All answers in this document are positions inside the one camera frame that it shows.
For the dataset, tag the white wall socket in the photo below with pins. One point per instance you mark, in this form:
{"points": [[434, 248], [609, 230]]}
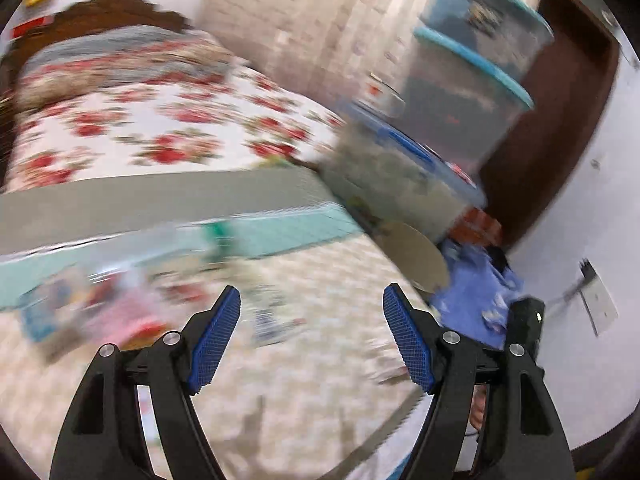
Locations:
{"points": [[600, 305]]}

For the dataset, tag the clear storage box blue lid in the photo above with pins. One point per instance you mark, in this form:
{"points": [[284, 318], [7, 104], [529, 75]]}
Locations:
{"points": [[400, 185]]}

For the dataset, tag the blue cloth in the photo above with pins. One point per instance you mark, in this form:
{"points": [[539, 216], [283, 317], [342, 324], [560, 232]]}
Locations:
{"points": [[465, 290]]}

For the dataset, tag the red floral bedsheet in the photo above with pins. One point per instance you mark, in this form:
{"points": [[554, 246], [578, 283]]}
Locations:
{"points": [[175, 125]]}

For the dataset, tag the clear plastic bottle green cap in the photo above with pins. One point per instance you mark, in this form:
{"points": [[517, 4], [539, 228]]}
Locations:
{"points": [[210, 240]]}

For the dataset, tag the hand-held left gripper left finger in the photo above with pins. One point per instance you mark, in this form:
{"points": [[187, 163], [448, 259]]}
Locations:
{"points": [[212, 345]]}

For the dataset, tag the dark wooden headboard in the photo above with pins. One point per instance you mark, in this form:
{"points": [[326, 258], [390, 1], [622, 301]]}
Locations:
{"points": [[115, 10]]}

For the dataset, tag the clear storage box teal lid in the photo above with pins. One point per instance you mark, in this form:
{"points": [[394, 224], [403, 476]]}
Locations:
{"points": [[450, 110], [480, 25]]}

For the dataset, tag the red box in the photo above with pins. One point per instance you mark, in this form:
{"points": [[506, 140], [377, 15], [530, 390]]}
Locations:
{"points": [[477, 227]]}

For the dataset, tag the round cardboard disc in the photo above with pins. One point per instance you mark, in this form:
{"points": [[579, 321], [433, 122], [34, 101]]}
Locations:
{"points": [[417, 255]]}

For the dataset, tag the brown wooden door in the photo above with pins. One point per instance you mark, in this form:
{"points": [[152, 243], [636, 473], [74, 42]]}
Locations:
{"points": [[565, 110]]}

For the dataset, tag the leaf print curtain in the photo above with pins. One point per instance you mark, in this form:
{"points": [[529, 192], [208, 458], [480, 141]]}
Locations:
{"points": [[325, 15]]}

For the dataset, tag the floral patchwork pillow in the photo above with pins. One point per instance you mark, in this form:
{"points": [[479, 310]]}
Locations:
{"points": [[115, 60]]}

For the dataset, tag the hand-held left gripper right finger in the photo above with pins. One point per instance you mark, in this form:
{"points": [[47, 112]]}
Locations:
{"points": [[410, 345]]}

